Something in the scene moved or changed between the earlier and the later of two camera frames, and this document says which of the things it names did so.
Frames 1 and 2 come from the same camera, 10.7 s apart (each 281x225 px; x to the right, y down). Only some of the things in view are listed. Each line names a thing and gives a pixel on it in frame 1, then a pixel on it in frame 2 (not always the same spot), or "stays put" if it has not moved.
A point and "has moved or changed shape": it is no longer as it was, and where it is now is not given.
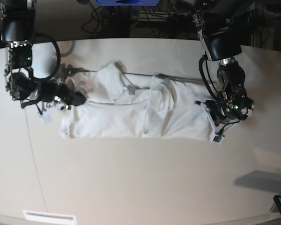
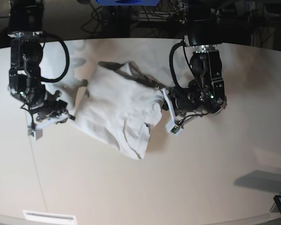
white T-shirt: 117,104 has moved or changed shape
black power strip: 155,16 stays put
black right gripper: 216,110 -> 186,100
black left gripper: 48,90 -> 52,106
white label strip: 37,215 stays put
